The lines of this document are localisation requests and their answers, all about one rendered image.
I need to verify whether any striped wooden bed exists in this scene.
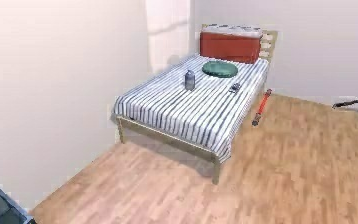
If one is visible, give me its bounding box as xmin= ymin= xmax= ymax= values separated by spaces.
xmin=111 ymin=23 xmax=279 ymax=186

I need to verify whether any grey metal bottle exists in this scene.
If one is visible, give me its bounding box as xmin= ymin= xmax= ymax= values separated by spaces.
xmin=184 ymin=69 xmax=196 ymax=92

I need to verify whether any green round cushion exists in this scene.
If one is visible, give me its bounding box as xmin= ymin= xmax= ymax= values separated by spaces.
xmin=201 ymin=60 xmax=239 ymax=79

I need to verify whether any small black phone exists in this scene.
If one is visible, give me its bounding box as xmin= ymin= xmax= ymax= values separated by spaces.
xmin=228 ymin=82 xmax=242 ymax=94

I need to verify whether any red pillow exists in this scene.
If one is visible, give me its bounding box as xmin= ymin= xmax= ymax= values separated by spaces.
xmin=199 ymin=30 xmax=263 ymax=65

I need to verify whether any red baseball bat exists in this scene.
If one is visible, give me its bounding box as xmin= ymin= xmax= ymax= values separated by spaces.
xmin=251 ymin=88 xmax=273 ymax=127

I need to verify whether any dark grey box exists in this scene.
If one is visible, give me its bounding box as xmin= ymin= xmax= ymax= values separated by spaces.
xmin=0 ymin=187 xmax=37 ymax=224

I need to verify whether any black metal frame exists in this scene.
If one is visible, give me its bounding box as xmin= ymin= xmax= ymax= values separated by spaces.
xmin=331 ymin=97 xmax=358 ymax=113

